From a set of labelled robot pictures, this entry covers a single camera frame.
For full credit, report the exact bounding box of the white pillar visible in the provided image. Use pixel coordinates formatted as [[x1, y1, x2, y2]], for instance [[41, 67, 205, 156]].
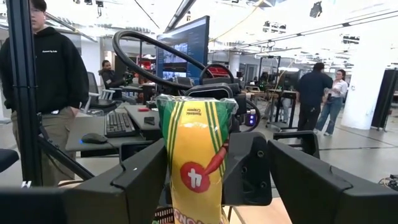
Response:
[[340, 43, 394, 131]]

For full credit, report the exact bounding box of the black mesh basket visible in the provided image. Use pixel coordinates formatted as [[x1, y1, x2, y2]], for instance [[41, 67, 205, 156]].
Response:
[[154, 206, 175, 224]]

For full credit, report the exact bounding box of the black vertical post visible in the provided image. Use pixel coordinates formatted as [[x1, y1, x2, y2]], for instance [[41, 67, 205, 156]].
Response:
[[5, 0, 44, 188]]

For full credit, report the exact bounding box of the grey desk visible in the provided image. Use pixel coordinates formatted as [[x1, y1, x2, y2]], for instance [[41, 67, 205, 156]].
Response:
[[64, 104, 164, 154]]

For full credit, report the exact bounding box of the person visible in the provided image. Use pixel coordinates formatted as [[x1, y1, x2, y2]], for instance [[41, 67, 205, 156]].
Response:
[[0, 0, 90, 187], [98, 59, 127, 90], [314, 68, 349, 137], [295, 62, 334, 132]]

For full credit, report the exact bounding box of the black chair seat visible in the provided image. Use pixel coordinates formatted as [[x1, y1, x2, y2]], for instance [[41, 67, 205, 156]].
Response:
[[0, 148, 20, 174]]

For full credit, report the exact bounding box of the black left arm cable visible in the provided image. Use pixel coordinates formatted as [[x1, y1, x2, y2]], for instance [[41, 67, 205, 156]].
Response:
[[111, 29, 218, 91]]

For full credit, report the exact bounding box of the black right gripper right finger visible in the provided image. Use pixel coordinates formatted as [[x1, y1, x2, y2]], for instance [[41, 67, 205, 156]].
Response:
[[269, 139, 398, 224]]

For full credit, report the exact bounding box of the black support strut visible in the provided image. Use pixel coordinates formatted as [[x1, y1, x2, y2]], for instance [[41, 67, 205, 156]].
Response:
[[37, 135, 96, 182]]

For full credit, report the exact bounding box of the grey office chair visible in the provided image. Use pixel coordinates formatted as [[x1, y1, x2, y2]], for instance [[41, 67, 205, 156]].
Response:
[[82, 71, 121, 114]]

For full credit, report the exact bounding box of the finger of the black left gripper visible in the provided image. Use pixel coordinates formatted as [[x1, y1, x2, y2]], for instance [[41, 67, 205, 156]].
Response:
[[222, 132, 273, 206]]

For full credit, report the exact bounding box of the black computer mouse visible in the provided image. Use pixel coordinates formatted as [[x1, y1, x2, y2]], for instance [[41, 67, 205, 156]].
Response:
[[80, 132, 109, 145]]

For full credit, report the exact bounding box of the black keyboard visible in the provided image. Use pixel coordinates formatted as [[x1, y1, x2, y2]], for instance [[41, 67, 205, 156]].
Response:
[[104, 111, 137, 138]]

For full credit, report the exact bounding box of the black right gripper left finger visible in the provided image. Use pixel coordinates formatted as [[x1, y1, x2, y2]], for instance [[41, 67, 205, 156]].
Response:
[[63, 139, 170, 224]]

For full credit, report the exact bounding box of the large blue-screen monitor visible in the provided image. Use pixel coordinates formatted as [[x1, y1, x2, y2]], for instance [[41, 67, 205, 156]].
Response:
[[156, 15, 211, 85]]

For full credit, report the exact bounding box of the black partition panel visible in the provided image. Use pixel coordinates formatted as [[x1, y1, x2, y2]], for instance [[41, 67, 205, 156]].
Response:
[[371, 68, 398, 131]]

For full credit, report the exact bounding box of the yellow crayon pack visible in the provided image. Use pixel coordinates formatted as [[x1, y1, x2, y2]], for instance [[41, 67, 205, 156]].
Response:
[[154, 94, 239, 224]]

